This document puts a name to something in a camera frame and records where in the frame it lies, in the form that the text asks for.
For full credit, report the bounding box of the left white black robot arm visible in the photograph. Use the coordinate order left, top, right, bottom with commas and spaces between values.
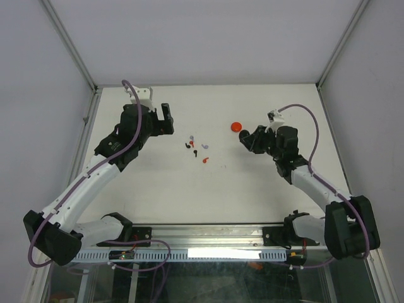
23, 103, 174, 266

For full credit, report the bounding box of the right aluminium frame post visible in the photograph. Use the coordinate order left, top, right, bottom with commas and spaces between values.
315, 0, 370, 91

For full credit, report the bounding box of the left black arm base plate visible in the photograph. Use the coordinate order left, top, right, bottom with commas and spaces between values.
96, 225, 153, 247

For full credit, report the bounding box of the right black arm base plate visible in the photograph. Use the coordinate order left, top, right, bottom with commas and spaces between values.
261, 225, 319, 249

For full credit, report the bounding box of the small electronics board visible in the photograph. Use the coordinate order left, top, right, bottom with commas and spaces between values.
109, 250, 136, 260

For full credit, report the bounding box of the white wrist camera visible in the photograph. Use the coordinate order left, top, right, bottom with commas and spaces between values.
266, 109, 285, 133
124, 86, 155, 110

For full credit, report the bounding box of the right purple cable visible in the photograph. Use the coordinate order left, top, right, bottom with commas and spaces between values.
277, 103, 370, 271

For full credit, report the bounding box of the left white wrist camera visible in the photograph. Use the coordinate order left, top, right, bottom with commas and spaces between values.
124, 86, 155, 110

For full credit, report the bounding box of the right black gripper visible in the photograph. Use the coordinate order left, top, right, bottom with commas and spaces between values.
239, 125, 282, 160

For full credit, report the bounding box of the aluminium frame post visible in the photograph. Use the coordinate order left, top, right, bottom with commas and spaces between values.
39, 0, 98, 92
315, 0, 370, 91

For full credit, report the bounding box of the black round charging case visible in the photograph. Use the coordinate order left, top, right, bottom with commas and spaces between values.
239, 129, 250, 141

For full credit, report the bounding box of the left aluminium frame post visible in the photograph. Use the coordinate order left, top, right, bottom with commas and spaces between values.
39, 0, 98, 92

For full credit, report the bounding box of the aluminium mounting rail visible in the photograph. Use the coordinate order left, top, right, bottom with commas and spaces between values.
75, 223, 329, 250

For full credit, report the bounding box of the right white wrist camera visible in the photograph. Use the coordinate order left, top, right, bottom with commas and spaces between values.
266, 109, 285, 133

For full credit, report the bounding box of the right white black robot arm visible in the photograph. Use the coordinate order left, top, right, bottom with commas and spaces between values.
239, 126, 381, 260

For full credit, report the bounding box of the white slotted cable duct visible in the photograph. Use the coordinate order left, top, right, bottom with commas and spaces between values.
71, 248, 287, 263

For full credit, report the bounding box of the red round charging case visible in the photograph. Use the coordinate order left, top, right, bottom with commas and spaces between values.
230, 121, 242, 133

